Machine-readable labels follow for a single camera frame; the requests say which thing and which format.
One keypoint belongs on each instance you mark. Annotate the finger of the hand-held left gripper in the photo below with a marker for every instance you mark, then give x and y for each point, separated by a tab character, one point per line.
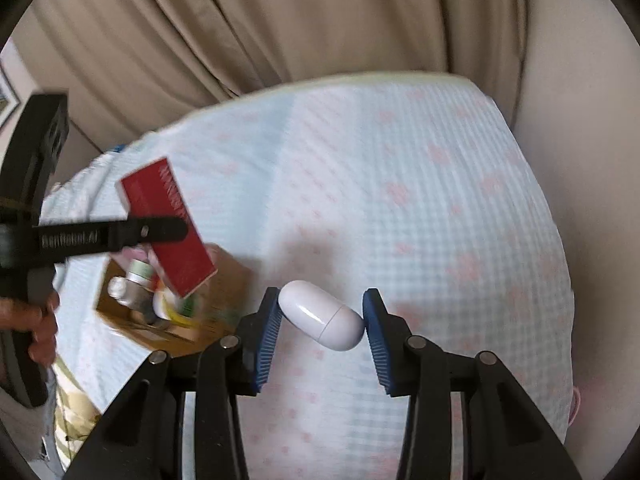
150	232

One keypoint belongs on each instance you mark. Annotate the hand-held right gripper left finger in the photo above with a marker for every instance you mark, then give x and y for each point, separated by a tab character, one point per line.
266	342

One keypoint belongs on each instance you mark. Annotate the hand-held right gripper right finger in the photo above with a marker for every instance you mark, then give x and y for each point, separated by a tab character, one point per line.
378	342

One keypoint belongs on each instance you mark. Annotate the red carton box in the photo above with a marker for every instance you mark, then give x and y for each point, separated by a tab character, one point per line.
170	220

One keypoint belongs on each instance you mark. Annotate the green lid cream jar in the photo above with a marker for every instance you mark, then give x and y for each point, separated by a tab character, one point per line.
139	274

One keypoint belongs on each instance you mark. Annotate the white earbud case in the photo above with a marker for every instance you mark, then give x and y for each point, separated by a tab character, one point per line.
320	319

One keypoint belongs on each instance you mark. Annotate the white plastic bottle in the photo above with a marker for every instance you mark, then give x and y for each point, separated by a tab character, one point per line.
162	305

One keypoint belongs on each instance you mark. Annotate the cardboard box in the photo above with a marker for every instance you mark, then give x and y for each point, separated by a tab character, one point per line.
220	285

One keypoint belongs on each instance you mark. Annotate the green label bottle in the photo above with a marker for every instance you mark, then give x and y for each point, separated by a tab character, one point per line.
187	306

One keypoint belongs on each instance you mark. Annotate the person's left hand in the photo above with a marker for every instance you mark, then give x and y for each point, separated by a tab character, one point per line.
40	327

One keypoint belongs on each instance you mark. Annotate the light blue quilt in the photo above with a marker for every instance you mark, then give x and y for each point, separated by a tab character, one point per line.
85	185

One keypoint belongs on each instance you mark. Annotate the grey padded headboard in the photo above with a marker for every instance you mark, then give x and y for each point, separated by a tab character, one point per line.
75	156

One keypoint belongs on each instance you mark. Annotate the floral checked bed sheet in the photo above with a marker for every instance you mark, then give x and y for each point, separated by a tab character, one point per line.
400	185

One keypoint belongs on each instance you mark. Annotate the green striped bedding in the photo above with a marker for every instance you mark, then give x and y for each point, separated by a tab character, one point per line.
75	410

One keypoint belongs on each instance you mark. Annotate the beige curtain panel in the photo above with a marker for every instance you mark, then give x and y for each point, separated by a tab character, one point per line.
150	35
375	15

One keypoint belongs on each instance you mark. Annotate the grey cloth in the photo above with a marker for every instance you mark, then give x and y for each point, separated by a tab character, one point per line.
22	425

